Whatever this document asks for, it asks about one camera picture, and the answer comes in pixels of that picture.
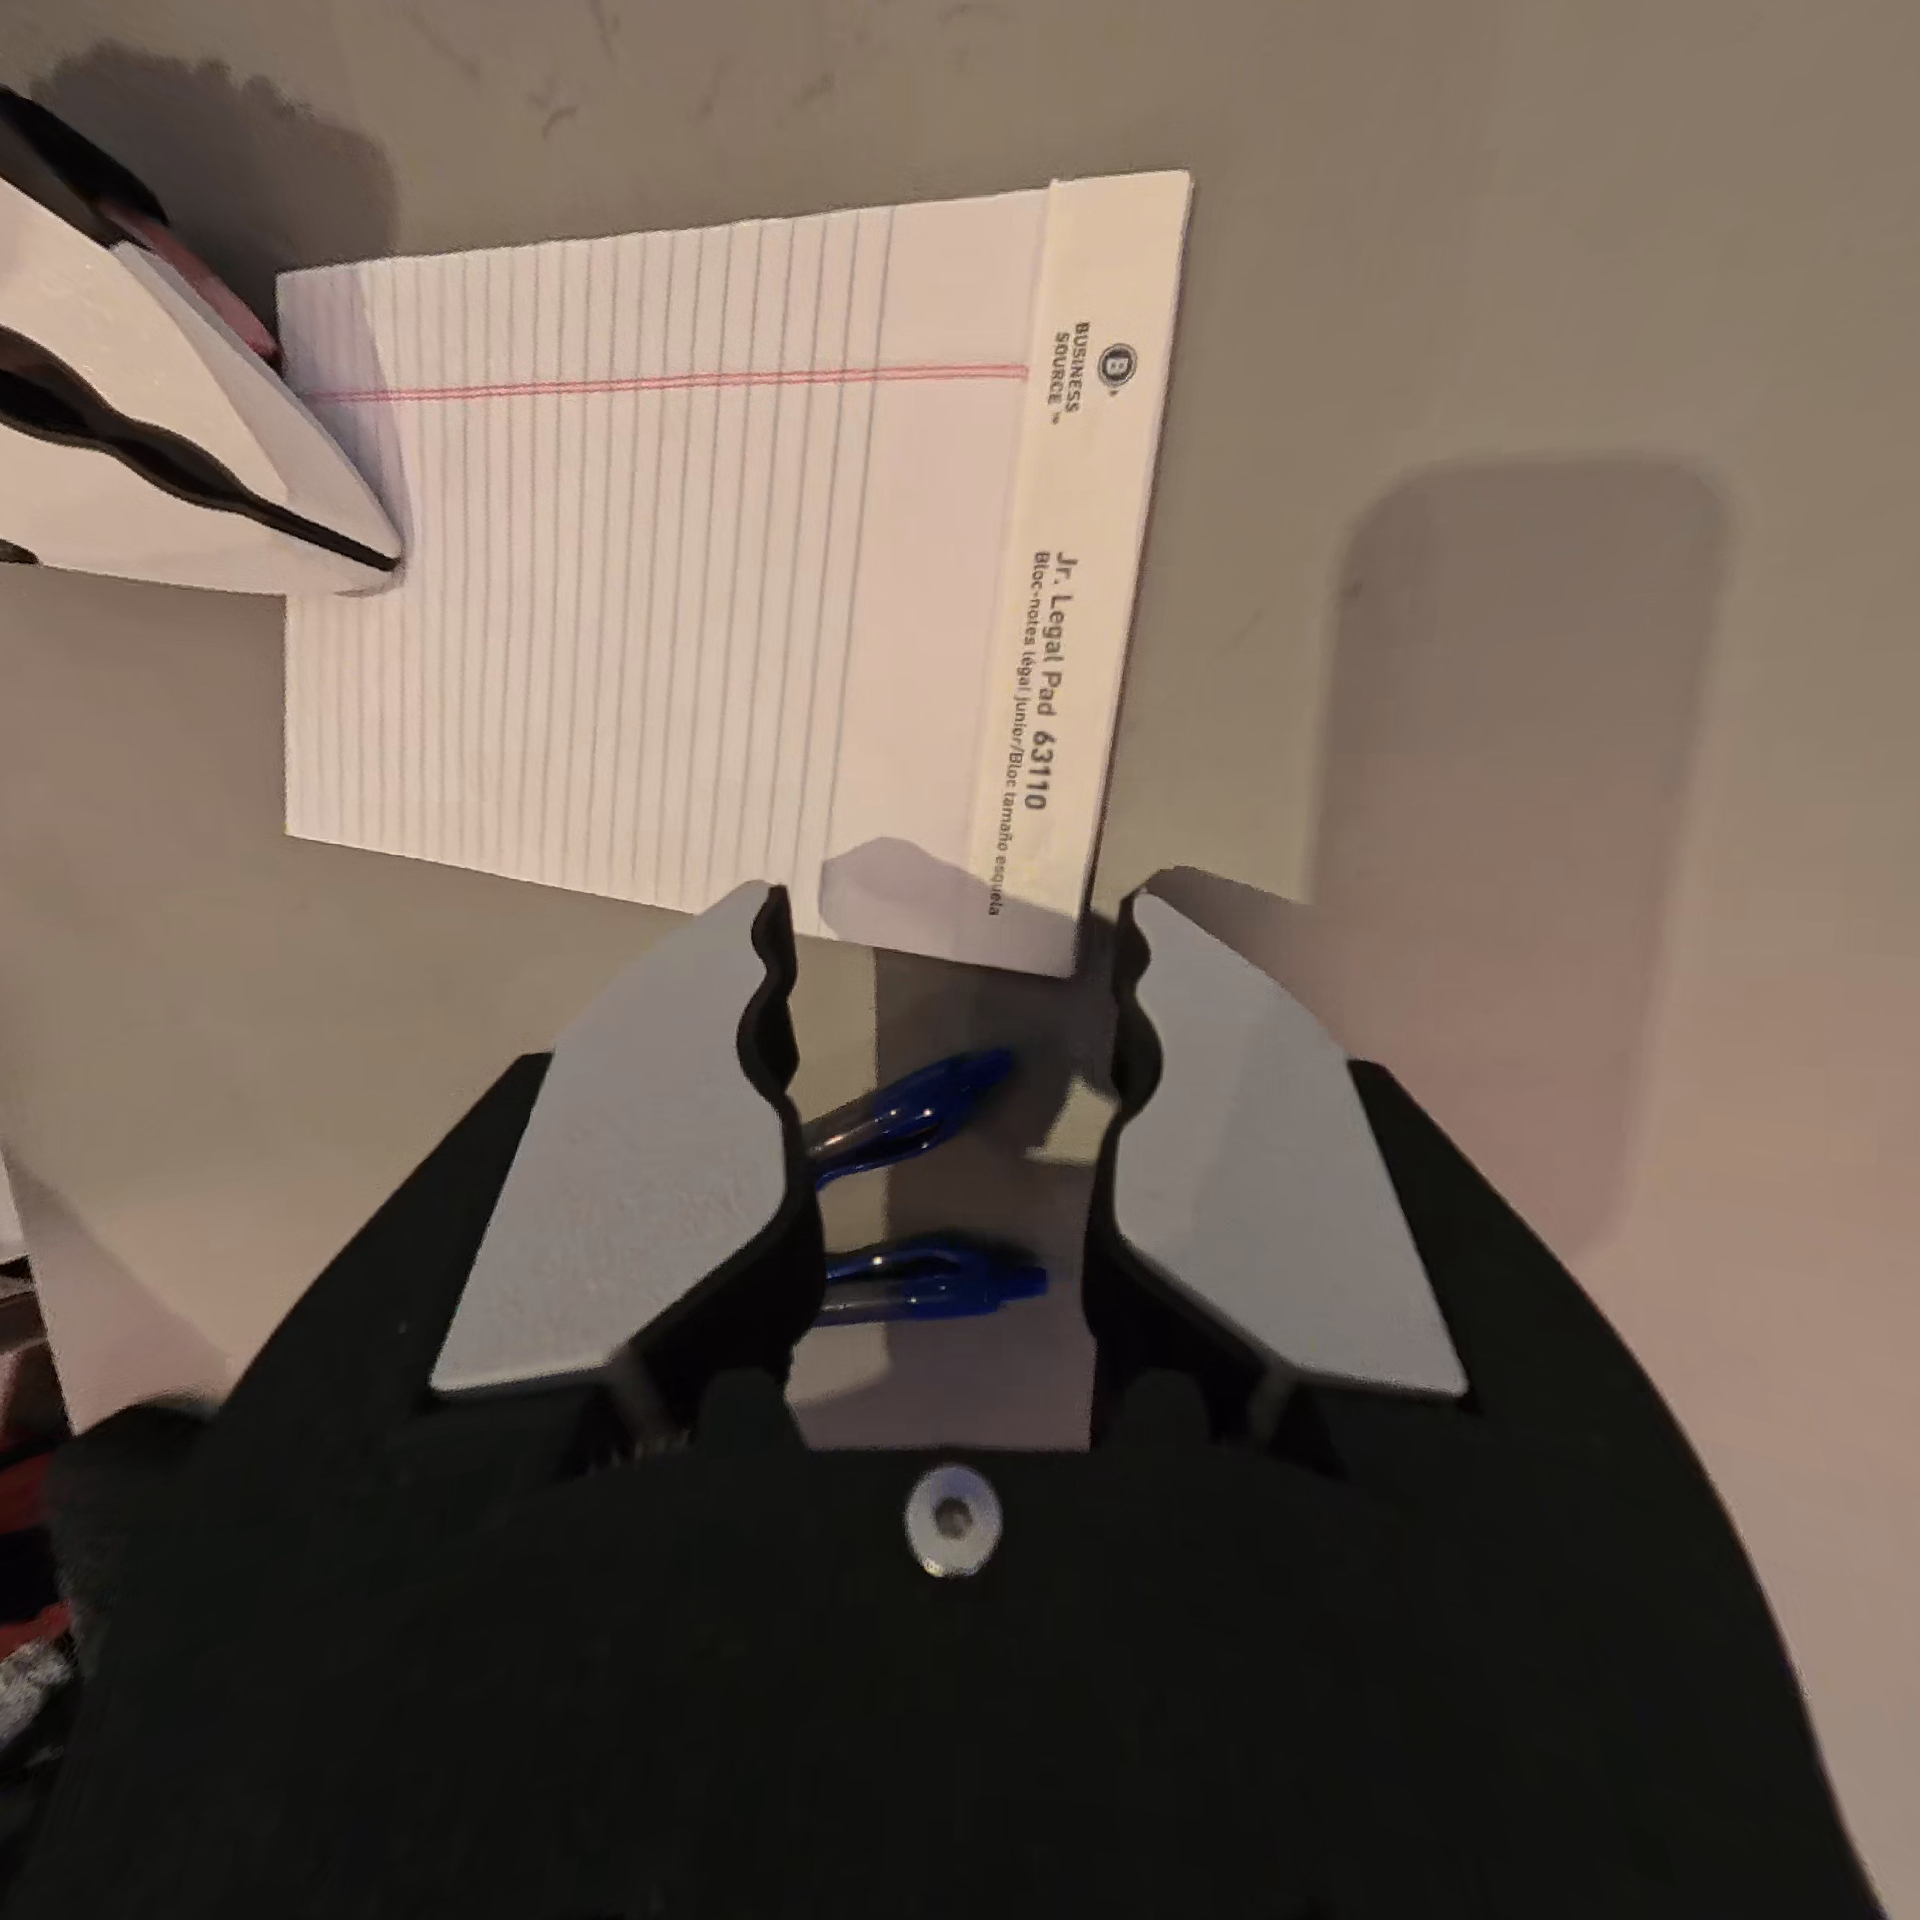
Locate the white lined notepad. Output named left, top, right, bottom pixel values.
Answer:
left=276, top=169, right=1200, bottom=982

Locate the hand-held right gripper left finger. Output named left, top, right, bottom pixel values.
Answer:
left=428, top=879, right=832, bottom=1450

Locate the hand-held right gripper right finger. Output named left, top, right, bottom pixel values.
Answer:
left=1087, top=891, right=1470, bottom=1450

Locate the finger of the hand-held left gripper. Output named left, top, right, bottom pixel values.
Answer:
left=0, top=174, right=408, bottom=575
left=0, top=410, right=397, bottom=606

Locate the blue retractable pen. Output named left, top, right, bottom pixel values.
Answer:
left=816, top=1229, right=1052, bottom=1333
left=800, top=1046, right=1017, bottom=1189

